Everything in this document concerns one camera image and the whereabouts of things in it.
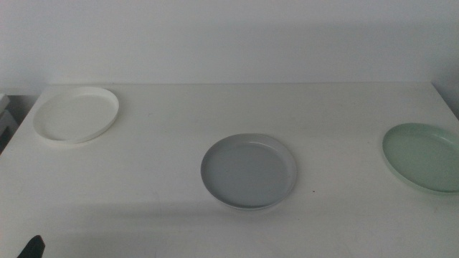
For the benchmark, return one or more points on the pale green shallow bowl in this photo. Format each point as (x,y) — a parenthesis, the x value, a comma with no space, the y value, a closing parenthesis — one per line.
(423,157)

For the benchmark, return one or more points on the grey shallow bowl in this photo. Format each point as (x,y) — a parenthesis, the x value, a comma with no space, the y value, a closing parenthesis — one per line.
(247,172)

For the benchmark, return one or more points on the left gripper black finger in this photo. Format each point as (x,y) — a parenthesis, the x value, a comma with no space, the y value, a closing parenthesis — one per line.
(33,249)

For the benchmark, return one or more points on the white shallow bowl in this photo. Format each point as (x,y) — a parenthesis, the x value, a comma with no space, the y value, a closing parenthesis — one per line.
(75,114)

